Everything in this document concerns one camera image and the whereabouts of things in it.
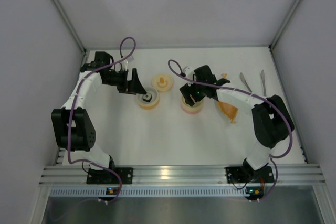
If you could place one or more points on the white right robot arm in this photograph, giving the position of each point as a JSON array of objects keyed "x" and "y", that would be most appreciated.
[{"x": 271, "y": 120}]

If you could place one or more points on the pink lunch bowl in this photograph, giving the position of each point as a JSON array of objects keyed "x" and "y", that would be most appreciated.
[{"x": 192, "y": 109}]

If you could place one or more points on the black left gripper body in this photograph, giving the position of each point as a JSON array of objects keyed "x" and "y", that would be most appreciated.
[{"x": 130, "y": 82}]

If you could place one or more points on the woven boat-shaped basket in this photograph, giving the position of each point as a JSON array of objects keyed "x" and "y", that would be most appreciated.
[{"x": 229, "y": 111}]

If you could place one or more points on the left aluminium frame post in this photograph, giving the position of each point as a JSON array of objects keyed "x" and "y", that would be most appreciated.
[{"x": 68, "y": 24}]

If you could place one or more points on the cream lid orange handle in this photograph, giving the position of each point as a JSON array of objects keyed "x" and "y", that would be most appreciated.
[{"x": 162, "y": 82}]

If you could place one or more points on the aluminium frame post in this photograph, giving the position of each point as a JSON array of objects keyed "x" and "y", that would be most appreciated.
[
  {"x": 68, "y": 24},
  {"x": 284, "y": 23}
]

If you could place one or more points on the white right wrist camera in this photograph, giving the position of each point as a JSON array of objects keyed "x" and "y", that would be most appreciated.
[{"x": 188, "y": 72}]

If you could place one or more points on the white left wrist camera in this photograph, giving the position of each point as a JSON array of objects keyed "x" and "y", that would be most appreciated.
[{"x": 125, "y": 62}]

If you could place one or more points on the yellow lunch bowl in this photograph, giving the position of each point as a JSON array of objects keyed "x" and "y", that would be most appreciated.
[{"x": 154, "y": 102}]

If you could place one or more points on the right aluminium frame post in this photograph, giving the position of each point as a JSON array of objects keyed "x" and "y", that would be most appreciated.
[{"x": 284, "y": 23}]

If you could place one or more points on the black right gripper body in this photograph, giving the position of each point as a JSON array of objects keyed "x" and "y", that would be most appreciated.
[{"x": 191, "y": 93}]

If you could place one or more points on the metal tongs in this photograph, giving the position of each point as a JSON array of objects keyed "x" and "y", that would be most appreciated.
[{"x": 250, "y": 83}]

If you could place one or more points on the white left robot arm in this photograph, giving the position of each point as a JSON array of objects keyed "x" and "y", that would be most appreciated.
[{"x": 73, "y": 128}]

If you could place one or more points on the black white sushi roll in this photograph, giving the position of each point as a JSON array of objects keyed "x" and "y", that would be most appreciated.
[{"x": 147, "y": 98}]

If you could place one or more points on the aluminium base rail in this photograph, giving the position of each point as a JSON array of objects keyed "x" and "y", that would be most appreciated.
[{"x": 176, "y": 181}]

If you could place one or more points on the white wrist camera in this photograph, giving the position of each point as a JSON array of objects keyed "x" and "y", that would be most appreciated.
[
  {"x": 188, "y": 72},
  {"x": 125, "y": 62}
]

